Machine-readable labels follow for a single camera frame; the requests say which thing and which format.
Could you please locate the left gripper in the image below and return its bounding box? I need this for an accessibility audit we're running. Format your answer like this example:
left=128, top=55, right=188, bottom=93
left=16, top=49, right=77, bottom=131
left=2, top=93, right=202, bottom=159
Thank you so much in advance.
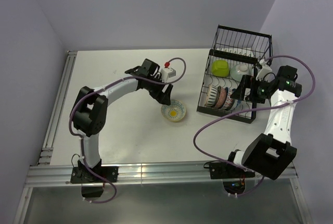
left=145, top=74, right=173, bottom=106

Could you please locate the blue triangle pattern bowl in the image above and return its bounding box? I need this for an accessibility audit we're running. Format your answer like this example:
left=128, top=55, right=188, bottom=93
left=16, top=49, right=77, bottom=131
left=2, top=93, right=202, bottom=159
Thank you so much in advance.
left=222, top=87, right=236, bottom=111

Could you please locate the leaf pattern bowl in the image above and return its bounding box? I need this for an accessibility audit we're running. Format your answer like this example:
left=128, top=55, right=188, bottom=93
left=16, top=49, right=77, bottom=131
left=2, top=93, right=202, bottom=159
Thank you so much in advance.
left=214, top=87, right=228, bottom=109

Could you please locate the yellow daisy bowl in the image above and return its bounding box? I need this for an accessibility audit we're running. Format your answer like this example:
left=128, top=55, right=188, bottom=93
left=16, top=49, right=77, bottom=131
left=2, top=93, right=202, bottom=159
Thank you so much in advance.
left=161, top=99, right=186, bottom=122

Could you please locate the celadon green bowl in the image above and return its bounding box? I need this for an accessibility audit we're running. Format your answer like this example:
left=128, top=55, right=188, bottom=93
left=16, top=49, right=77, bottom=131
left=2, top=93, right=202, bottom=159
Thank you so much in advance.
left=230, top=64, right=251, bottom=82

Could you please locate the white bowl pink interior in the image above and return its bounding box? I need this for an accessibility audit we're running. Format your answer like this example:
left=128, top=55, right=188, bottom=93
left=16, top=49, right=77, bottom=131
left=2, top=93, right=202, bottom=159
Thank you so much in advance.
left=204, top=84, right=220, bottom=107

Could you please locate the green square bowl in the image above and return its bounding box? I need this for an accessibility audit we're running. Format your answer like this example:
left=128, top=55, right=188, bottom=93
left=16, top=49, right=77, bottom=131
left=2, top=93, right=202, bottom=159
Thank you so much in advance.
left=211, top=60, right=229, bottom=78

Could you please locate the blue floral bowl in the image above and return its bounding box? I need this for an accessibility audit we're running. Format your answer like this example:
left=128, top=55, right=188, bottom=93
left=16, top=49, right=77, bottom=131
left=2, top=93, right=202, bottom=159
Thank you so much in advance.
left=230, top=100, right=242, bottom=111

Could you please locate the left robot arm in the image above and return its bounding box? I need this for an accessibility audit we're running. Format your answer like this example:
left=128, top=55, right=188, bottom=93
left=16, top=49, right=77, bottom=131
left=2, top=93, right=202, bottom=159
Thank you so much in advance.
left=69, top=59, right=176, bottom=182

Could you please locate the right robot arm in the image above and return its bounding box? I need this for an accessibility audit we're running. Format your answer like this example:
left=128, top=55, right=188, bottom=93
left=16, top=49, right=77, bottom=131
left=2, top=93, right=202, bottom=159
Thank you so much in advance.
left=225, top=66, right=302, bottom=180

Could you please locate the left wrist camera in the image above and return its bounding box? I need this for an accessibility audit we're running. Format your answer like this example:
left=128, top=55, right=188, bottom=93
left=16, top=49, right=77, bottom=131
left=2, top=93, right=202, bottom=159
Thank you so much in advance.
left=160, top=62, right=176, bottom=83

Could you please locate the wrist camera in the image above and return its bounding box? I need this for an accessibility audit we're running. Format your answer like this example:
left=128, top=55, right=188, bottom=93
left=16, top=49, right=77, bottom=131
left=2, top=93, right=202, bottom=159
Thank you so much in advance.
left=160, top=62, right=176, bottom=83
left=255, top=59, right=272, bottom=81

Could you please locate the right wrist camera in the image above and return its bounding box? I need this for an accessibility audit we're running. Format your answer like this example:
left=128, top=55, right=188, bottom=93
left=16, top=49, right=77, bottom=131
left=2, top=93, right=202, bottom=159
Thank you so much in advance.
left=255, top=59, right=272, bottom=81

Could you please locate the black wire dish rack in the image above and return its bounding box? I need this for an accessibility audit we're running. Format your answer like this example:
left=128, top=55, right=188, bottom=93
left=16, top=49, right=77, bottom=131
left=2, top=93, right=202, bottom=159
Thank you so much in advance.
left=197, top=25, right=273, bottom=123

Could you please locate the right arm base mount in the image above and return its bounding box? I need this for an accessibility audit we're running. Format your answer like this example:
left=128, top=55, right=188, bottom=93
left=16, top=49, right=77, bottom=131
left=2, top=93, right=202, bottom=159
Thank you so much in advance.
left=203, top=161, right=255, bottom=197

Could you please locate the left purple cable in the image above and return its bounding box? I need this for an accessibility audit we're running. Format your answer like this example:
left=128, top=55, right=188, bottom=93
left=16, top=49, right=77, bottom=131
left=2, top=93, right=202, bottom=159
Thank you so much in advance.
left=68, top=57, right=187, bottom=183

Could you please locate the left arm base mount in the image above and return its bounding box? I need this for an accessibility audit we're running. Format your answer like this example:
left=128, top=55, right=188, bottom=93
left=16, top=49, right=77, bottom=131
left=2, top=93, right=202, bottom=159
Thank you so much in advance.
left=70, top=164, right=119, bottom=200

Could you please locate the aluminium frame rail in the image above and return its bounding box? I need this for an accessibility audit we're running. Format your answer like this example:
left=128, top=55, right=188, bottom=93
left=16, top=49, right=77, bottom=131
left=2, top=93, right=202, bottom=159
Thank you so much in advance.
left=15, top=48, right=312, bottom=223

